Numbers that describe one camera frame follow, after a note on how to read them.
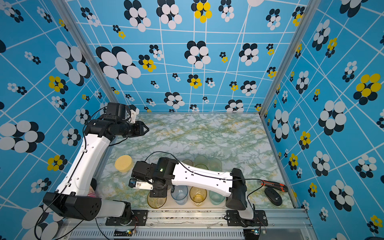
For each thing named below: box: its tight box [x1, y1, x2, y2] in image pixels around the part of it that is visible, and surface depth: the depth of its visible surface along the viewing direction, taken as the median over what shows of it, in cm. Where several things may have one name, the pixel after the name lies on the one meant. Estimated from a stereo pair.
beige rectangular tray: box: [167, 186, 227, 209], surface depth 79 cm
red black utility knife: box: [261, 180, 289, 192], surface depth 85 cm
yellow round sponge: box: [114, 155, 133, 173], surface depth 91 cm
